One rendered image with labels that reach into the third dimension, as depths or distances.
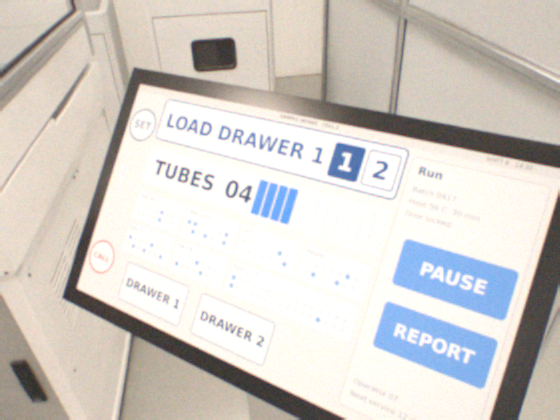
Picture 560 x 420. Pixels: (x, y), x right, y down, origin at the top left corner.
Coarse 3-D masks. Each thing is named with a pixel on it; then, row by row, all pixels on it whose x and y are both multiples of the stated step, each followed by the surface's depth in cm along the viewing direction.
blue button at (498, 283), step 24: (408, 240) 42; (408, 264) 42; (432, 264) 41; (456, 264) 40; (480, 264) 39; (408, 288) 42; (432, 288) 41; (456, 288) 40; (480, 288) 39; (504, 288) 38; (480, 312) 39; (504, 312) 38
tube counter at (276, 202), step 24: (240, 192) 50; (264, 192) 49; (288, 192) 47; (312, 192) 46; (264, 216) 48; (288, 216) 47; (312, 216) 46; (336, 216) 45; (360, 216) 44; (384, 216) 43; (336, 240) 45; (360, 240) 44
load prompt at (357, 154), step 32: (160, 128) 55; (192, 128) 53; (224, 128) 52; (256, 128) 50; (288, 128) 48; (256, 160) 49; (288, 160) 48; (320, 160) 47; (352, 160) 45; (384, 160) 44; (384, 192) 44
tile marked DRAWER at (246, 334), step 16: (208, 304) 49; (224, 304) 49; (208, 320) 49; (224, 320) 48; (240, 320) 48; (256, 320) 47; (272, 320) 46; (208, 336) 49; (224, 336) 48; (240, 336) 47; (256, 336) 47; (272, 336) 46; (240, 352) 47; (256, 352) 47
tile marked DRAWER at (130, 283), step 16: (128, 272) 54; (144, 272) 53; (128, 288) 54; (144, 288) 53; (160, 288) 52; (176, 288) 51; (128, 304) 54; (144, 304) 53; (160, 304) 52; (176, 304) 51; (176, 320) 51
